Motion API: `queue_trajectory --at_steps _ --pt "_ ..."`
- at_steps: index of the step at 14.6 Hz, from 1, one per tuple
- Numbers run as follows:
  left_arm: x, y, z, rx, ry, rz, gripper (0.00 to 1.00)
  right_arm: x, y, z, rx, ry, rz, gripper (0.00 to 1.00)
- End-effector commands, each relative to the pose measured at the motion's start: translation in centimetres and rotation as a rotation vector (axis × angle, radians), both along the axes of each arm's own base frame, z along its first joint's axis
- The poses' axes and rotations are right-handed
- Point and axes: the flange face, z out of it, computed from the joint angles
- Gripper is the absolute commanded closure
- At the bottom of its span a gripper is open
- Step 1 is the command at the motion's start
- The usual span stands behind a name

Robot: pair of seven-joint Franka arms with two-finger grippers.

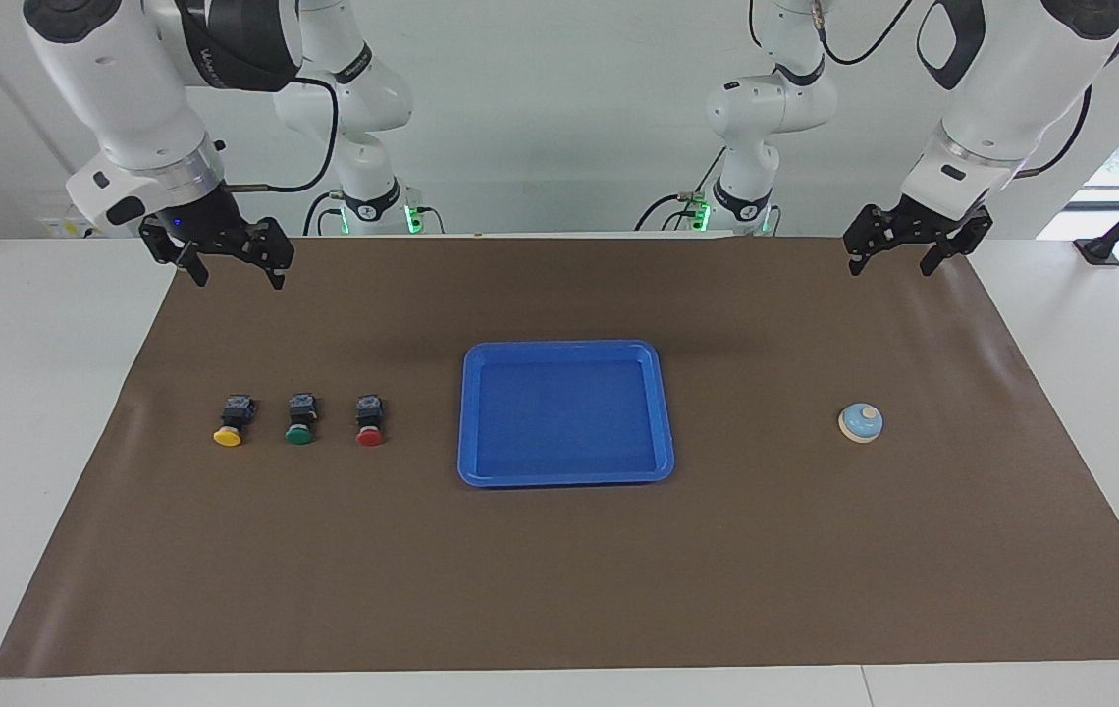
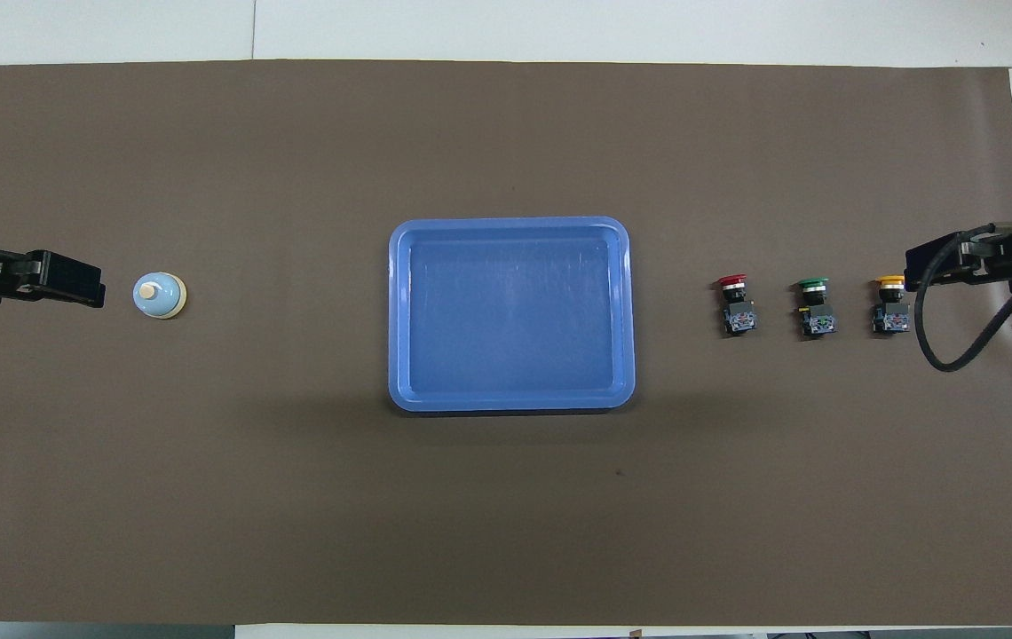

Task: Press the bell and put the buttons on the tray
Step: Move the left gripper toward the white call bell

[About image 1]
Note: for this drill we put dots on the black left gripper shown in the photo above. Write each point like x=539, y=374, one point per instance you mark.
x=923, y=224

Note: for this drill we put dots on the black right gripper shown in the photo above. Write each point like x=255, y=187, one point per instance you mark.
x=211, y=224

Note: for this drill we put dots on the yellow push button switch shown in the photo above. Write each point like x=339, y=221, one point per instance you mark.
x=229, y=435

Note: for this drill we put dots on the light blue call bell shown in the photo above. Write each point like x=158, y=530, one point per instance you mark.
x=859, y=424

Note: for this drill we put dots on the green push button switch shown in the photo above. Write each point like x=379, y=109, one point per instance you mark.
x=298, y=435

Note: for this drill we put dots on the red push button switch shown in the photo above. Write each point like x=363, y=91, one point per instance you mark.
x=370, y=436

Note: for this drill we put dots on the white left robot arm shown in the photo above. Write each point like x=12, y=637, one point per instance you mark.
x=1011, y=88

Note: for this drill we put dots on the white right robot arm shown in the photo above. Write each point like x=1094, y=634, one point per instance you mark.
x=118, y=88

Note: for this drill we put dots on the blue plastic tray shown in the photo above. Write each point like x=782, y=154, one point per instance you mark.
x=569, y=412

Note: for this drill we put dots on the white box with yellow label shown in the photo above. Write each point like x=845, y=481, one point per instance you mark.
x=64, y=229

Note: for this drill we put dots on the brown table mat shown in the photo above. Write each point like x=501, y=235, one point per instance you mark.
x=559, y=570

